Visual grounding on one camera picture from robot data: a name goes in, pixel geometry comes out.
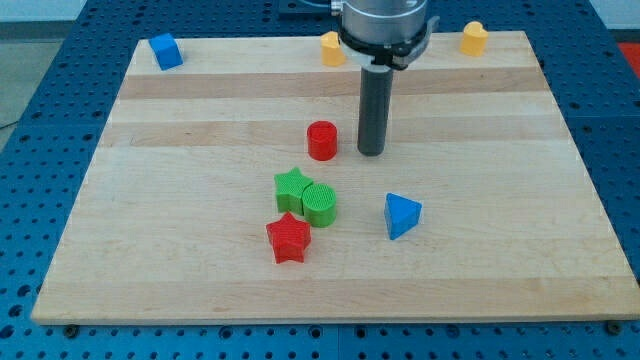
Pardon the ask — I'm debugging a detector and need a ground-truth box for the red cylinder block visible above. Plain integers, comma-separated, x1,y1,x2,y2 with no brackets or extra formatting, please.
307,121,338,161

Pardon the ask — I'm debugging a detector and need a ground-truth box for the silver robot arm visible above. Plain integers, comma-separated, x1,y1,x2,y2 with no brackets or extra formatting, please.
330,0,440,73

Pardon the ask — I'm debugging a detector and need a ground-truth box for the green cylinder block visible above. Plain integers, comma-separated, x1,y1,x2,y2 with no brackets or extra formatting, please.
302,183,337,228

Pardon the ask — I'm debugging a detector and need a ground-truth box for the green star block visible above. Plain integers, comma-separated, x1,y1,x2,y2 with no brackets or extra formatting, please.
274,167,314,215

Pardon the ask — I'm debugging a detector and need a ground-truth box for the red star block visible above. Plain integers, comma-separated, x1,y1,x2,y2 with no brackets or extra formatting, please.
265,212,311,264

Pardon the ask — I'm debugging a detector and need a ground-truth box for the blue triangle block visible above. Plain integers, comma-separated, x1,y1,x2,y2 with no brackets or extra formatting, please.
384,193,422,240

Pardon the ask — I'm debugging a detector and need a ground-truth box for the wooden board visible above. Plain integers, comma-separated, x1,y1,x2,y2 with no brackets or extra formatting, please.
32,31,639,325

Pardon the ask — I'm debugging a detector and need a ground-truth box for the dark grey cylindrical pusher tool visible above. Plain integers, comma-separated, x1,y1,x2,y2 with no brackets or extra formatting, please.
357,69,393,157

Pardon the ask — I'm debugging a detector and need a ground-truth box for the yellow heart block left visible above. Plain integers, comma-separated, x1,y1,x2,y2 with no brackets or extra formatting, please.
320,31,346,67

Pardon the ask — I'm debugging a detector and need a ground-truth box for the yellow heart block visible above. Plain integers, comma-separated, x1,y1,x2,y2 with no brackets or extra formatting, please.
459,21,489,57
320,31,346,67

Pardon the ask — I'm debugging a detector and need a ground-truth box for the blue cube block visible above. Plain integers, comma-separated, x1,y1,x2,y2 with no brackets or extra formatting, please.
149,33,183,71

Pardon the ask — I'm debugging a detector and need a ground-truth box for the yellow heart block right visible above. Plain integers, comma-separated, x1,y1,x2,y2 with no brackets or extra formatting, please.
459,21,489,57

